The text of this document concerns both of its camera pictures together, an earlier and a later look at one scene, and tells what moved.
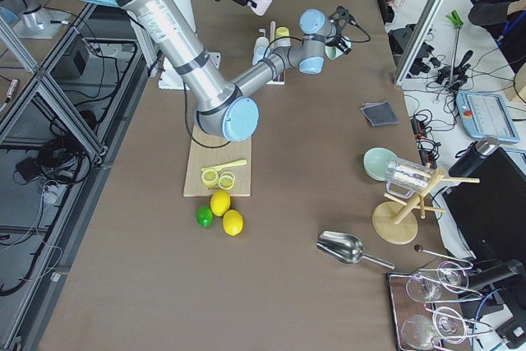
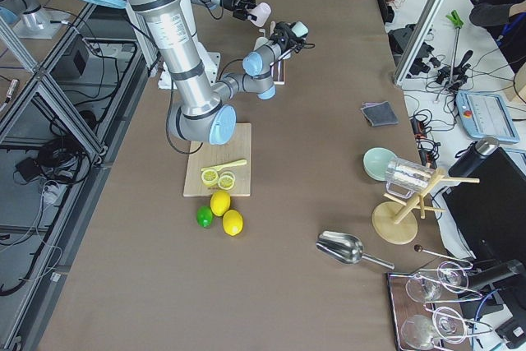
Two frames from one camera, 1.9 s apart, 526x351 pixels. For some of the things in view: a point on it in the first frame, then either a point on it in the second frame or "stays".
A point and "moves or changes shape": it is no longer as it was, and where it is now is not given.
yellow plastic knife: (215, 167) stays
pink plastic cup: (260, 2) to (262, 11)
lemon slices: (225, 181) stays
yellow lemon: (219, 202) stays
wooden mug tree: (395, 222) stays
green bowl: (376, 162) stays
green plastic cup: (333, 53) moves or changes shape
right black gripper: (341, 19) to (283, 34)
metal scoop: (346, 248) stays
